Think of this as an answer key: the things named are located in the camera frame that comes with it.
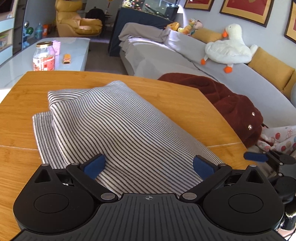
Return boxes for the grey striped garment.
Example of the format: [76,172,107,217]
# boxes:
[33,81,221,195]

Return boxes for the floral patterned cloth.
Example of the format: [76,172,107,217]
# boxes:
[256,126,296,155]

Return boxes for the dark red fleece jacket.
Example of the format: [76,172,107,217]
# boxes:
[159,73,263,148]

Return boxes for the yellow sofa cushion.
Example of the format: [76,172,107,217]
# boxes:
[248,47,295,91]

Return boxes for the white goose plush toy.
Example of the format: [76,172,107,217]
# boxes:
[201,24,258,73]

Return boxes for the orange snack packet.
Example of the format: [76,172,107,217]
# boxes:
[62,54,71,64]

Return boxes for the glass jar red label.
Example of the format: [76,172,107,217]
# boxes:
[33,41,55,71]

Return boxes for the white marble coffee table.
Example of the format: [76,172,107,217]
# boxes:
[1,37,90,89]

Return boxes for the grey sofa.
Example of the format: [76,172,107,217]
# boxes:
[120,31,295,128]

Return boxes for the pink small box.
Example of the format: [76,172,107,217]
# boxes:
[52,40,61,56]

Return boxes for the blue water bottle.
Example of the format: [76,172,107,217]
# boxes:
[34,23,43,40]

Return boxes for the small plush toys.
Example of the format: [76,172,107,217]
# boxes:
[165,19,203,36]

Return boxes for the yellow lounge armchair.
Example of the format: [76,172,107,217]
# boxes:
[55,0,103,37]

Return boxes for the beige blanket on sofa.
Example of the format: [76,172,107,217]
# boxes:
[118,23,171,43]

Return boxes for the orange bag on floor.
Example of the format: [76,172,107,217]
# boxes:
[42,24,51,38]

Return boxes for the blue robot toy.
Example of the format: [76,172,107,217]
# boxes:
[22,21,34,49]

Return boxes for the fish tank aquarium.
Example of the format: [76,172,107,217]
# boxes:
[121,0,179,21]

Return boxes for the white tv cabinet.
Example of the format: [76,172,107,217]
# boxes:
[1,1,27,65]

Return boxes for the red framed wall picture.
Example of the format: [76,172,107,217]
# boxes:
[220,0,274,28]

